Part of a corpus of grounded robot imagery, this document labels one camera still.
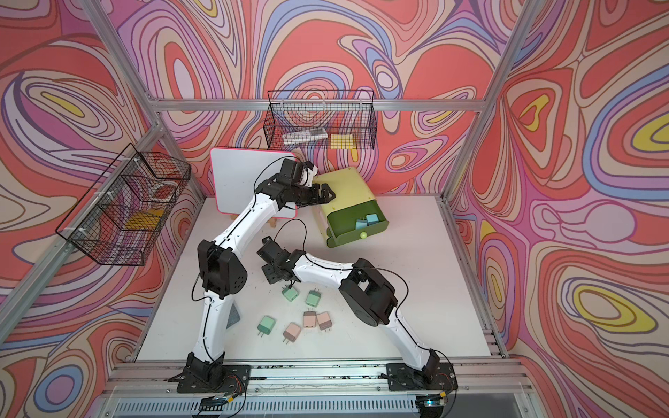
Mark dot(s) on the green plug upper right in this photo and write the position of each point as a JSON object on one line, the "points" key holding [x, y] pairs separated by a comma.
{"points": [[313, 298]]}

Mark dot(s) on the pink plug middle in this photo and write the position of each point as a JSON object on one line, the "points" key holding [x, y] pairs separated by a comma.
{"points": [[309, 319]]}

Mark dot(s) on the black wire basket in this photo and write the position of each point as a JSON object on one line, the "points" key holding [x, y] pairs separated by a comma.
{"points": [[99, 231], [337, 111]]}

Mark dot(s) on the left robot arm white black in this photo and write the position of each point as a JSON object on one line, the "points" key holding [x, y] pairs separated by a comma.
{"points": [[220, 260]]}

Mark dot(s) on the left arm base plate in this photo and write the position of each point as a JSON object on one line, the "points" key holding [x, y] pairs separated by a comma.
{"points": [[226, 379]]}

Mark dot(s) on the pink framed whiteboard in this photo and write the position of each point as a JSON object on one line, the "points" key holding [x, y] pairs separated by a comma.
{"points": [[237, 172]]}

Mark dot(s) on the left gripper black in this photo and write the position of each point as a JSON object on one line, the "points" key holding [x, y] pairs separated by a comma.
{"points": [[314, 198]]}

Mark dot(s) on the pink plug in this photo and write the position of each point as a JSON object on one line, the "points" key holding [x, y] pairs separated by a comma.
{"points": [[309, 319], [324, 321], [291, 333]]}

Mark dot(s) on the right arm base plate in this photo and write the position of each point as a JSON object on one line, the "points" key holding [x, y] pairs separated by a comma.
{"points": [[400, 377]]}

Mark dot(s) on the green plug upper left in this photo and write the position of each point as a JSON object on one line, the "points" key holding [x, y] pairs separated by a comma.
{"points": [[290, 293]]}

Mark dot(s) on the pink plug right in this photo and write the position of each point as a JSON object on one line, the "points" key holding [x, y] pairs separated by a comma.
{"points": [[324, 321]]}

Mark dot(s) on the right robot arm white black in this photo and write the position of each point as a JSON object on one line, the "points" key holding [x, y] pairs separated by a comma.
{"points": [[369, 295]]}

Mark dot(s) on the green plug lower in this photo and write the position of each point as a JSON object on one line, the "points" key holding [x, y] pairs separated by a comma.
{"points": [[266, 325]]}

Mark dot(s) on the yellow sponge in back basket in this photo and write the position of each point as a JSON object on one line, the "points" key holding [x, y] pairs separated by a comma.
{"points": [[342, 142]]}

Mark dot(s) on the grey felt eraser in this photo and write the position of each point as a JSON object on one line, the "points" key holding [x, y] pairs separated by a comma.
{"points": [[233, 317]]}

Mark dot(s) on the back black wire basket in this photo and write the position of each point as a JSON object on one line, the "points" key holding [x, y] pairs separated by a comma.
{"points": [[337, 111]]}

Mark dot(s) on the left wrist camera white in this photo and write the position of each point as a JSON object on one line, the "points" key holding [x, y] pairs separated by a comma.
{"points": [[309, 171]]}

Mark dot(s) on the yellow item in left basket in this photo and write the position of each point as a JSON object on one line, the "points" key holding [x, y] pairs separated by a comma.
{"points": [[144, 221]]}

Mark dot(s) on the green plug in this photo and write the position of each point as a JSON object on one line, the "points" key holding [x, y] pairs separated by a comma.
{"points": [[290, 293], [313, 298], [266, 325]]}

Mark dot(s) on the tape roll in left basket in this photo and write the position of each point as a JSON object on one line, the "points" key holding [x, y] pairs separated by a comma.
{"points": [[160, 192]]}

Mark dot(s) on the left black wire basket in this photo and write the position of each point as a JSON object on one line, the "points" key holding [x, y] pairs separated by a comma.
{"points": [[99, 231]]}

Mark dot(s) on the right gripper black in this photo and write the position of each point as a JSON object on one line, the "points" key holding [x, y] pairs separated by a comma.
{"points": [[268, 272]]}

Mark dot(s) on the yellow green drawer cabinet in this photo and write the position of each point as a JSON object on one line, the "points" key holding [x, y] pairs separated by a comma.
{"points": [[350, 188]]}

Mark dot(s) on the grey remote in back basket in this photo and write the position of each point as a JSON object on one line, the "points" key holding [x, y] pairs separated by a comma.
{"points": [[304, 136]]}

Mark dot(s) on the pink plug lower left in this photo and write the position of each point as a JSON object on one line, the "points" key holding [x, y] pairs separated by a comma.
{"points": [[291, 333]]}

